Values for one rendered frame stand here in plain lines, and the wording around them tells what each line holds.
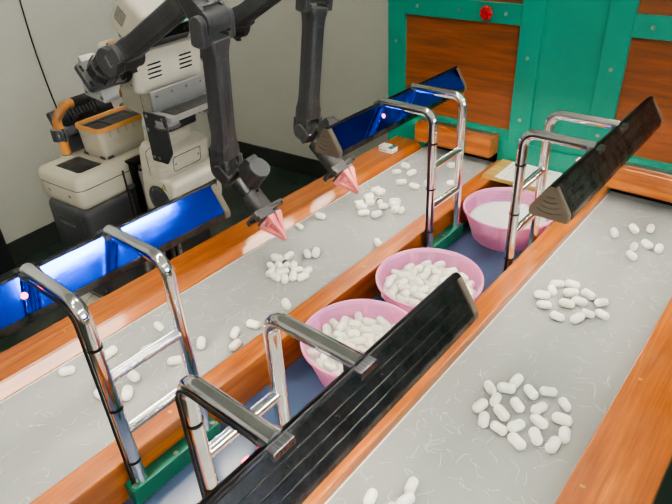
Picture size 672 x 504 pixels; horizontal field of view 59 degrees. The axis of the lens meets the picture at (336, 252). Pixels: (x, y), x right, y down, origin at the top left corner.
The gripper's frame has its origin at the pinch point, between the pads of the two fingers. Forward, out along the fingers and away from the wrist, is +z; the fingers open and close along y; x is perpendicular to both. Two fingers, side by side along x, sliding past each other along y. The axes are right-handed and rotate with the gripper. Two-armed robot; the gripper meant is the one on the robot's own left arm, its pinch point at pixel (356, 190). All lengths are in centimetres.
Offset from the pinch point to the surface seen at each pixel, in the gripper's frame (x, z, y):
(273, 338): -50, 24, -82
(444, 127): -3, -3, 51
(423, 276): -14.5, 31.8, -15.8
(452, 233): -7.8, 27.7, 11.7
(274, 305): 0.2, 14.4, -47.2
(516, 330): -32, 54, -21
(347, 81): 81, -76, 132
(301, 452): -62, 37, -95
